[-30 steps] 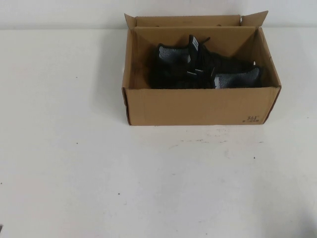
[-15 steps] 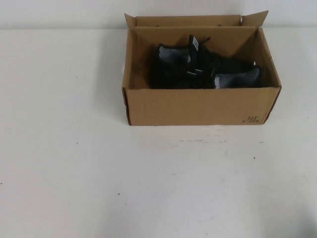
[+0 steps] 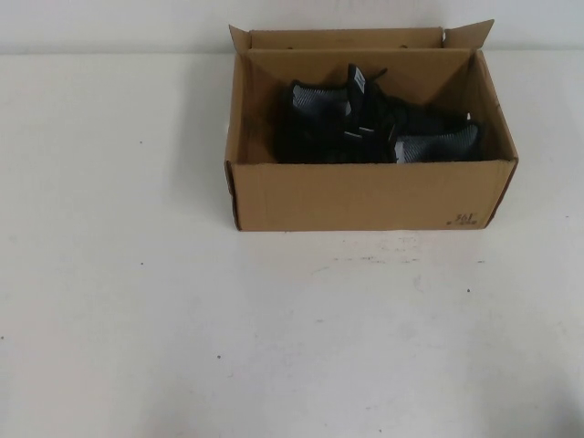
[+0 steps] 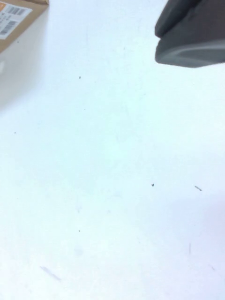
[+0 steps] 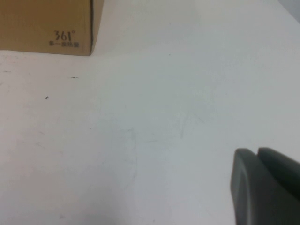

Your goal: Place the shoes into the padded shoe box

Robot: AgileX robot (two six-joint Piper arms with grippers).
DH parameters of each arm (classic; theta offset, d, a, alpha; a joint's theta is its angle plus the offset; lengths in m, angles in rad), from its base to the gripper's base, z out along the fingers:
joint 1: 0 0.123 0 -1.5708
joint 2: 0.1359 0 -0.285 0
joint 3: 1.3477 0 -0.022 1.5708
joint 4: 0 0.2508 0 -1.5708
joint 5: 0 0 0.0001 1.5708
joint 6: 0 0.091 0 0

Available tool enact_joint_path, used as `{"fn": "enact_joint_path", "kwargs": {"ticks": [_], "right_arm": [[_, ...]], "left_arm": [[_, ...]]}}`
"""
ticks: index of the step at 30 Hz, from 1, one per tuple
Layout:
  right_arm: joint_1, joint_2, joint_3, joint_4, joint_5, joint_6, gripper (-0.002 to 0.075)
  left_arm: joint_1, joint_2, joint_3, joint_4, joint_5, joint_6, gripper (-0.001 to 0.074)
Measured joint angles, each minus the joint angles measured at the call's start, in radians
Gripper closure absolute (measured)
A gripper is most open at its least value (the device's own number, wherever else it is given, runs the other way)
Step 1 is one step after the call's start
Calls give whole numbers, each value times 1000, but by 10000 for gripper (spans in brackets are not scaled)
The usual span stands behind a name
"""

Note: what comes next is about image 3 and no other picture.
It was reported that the black knit sneaker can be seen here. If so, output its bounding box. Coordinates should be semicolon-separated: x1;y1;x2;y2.
328;120;485;164
277;62;471;163

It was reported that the brown cardboard shoe box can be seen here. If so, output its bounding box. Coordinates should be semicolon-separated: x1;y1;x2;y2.
223;18;520;232

